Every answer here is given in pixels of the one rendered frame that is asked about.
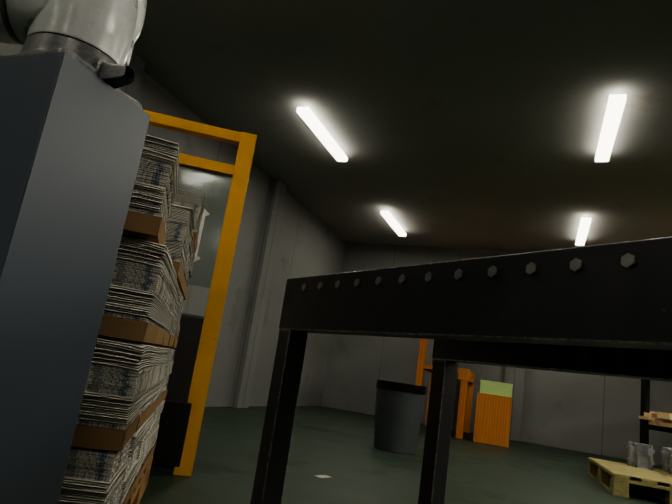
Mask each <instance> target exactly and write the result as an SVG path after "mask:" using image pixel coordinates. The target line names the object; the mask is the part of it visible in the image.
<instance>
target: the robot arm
mask: <svg viewBox="0 0 672 504"><path fill-rule="evenodd" d="M146 5H147V0H0V43H5V44H17V45H23V47H22V49H21V52H20V53H18V54H13V55H0V58H4V57H14V56H25V55H35V54H46V53H56V52H66V53H67V54H68V55H70V56H71V57H72V58H74V59H75V60H76V61H78V62H79V63H80V64H82V65H83V66H84V67H86V68H87V69H88V70H90V71H91V72H92V73H94V74H95V75H96V76H98V77H99V78H100V79H102V80H103V81H105V82H106V83H107V84H109V85H110V86H111V87H113V88H114V89H115V90H117V91H118V92H119V93H121V94H122V95H123V96H125V97H126V98H127V99H129V100H130V101H131V102H133V103H134V104H135V105H137V106H138V107H139V108H141V109H142V104H141V103H140V102H139V101H137V100H136V99H134V98H133V97H131V96H129V95H128V94H126V93H125V92H124V91H122V90H121V89H120V87H123V86H126V85H129V84H132V83H133V82H134V78H135V74H134V72H133V71H134V70H132V69H131V68H130V67H129V63H130V59H131V55H132V52H133V49H134V44H135V42H136V40H137V39H138V37H139V36H140V33H141V30H142V27H143V24H144V19H145V14H146Z"/></svg>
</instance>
